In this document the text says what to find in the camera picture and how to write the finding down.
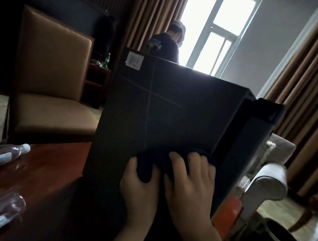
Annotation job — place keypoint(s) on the person's left hand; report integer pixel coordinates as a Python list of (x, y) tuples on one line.
[(138, 197)]

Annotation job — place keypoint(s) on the person's right hand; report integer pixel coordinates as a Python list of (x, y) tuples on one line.
[(190, 198)]

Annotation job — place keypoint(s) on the person's right middle finger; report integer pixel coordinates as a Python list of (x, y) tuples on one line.
[(195, 162)]

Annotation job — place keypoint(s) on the person's left fingers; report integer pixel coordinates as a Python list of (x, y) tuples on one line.
[(132, 166)]

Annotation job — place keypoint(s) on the dark blue cloth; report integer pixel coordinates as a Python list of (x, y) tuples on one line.
[(154, 161)]

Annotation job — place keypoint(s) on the person's left forearm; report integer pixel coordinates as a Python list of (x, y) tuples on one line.
[(130, 239)]

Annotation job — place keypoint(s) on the large black box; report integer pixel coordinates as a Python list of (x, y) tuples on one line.
[(177, 112)]

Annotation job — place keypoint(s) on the orange box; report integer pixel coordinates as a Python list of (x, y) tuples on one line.
[(226, 217)]

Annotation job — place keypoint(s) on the grey armchair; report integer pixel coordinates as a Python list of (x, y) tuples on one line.
[(270, 176)]

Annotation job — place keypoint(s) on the dark wooden nightstand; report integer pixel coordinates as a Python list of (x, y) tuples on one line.
[(95, 85)]

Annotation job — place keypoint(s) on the green glass bottle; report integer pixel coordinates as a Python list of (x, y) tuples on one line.
[(106, 62)]

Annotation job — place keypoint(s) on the brown upholstered chair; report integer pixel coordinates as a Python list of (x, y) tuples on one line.
[(50, 88)]

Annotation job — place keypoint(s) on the wooden furniture leg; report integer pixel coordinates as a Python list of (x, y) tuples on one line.
[(314, 207)]

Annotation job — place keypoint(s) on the white framed window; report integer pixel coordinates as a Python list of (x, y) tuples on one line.
[(216, 30)]

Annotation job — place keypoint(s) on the brown curtain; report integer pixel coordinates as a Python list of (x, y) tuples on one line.
[(315, 94), (155, 11)]

